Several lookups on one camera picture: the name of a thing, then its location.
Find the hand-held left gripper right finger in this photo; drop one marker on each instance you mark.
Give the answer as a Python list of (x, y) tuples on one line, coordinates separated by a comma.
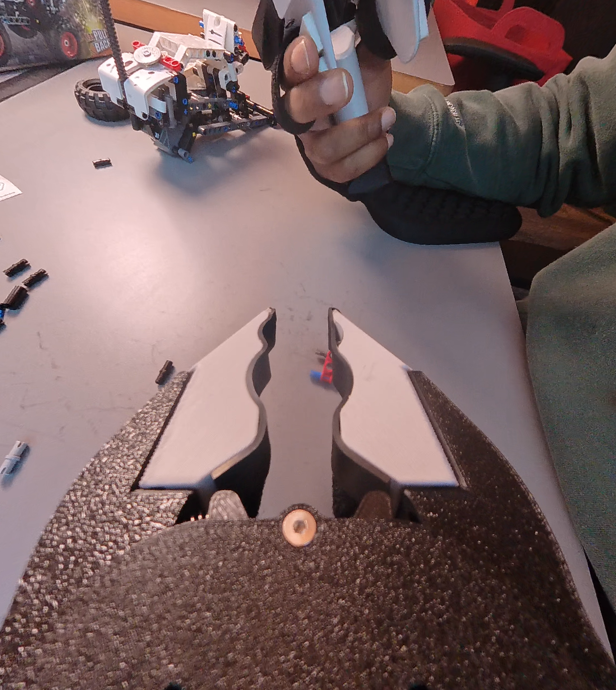
[(388, 431)]

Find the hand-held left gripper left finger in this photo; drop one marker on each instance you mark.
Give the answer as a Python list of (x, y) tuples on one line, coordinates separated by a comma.
[(205, 431)]

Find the red toy connector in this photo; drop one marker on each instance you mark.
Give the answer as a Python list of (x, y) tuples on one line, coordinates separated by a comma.
[(328, 366)]

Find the light grey toy pin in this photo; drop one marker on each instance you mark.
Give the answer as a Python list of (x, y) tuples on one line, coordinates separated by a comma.
[(12, 458)]

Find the pile of small toy pieces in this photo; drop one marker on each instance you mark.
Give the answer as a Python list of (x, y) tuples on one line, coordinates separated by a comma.
[(14, 295)]

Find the person's right forearm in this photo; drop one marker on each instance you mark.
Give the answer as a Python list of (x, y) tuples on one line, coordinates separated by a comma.
[(528, 135)]

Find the black desk divider strip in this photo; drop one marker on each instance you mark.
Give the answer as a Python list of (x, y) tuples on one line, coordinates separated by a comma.
[(17, 86)]

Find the person's right hand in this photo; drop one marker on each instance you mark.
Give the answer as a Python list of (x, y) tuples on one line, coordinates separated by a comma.
[(340, 145)]

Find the red plastic chair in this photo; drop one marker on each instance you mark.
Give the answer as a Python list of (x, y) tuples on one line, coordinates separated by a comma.
[(502, 32)]

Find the partly built toy truck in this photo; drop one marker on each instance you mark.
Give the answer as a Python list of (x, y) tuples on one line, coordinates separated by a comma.
[(178, 81)]

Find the person's green top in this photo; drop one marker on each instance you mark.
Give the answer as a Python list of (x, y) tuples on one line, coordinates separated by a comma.
[(599, 377)]

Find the black toy tire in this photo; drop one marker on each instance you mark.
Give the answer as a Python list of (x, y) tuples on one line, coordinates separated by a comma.
[(95, 100)]

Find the toy set cardboard box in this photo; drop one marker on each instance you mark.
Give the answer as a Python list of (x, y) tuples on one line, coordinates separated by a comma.
[(33, 27)]

